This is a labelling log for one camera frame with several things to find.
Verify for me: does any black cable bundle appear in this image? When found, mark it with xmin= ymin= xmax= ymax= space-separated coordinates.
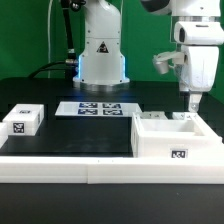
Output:
xmin=28 ymin=0 xmax=87 ymax=80

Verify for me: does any white U-shaped fence frame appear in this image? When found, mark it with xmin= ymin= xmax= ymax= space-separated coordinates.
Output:
xmin=0 ymin=120 xmax=224 ymax=184

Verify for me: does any white fiducial marker sheet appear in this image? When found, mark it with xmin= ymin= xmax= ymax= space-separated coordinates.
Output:
xmin=55 ymin=101 xmax=141 ymax=117

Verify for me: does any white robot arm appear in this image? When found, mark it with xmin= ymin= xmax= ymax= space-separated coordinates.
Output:
xmin=60 ymin=0 xmax=224 ymax=112

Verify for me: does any white cabinet body box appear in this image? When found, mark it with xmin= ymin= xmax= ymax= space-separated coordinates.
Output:
xmin=131 ymin=112 xmax=224 ymax=159

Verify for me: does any white cabinet top block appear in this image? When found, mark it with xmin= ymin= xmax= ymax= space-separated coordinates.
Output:
xmin=3 ymin=104 xmax=44 ymax=136

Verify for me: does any white cabinet door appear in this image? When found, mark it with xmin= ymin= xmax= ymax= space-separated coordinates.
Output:
xmin=172 ymin=112 xmax=197 ymax=120
xmin=141 ymin=111 xmax=167 ymax=120

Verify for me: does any white thin cable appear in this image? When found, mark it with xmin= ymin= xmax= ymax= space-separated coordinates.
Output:
xmin=47 ymin=0 xmax=55 ymax=79

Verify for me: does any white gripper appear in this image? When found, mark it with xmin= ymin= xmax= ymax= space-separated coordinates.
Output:
xmin=179 ymin=45 xmax=219 ymax=112

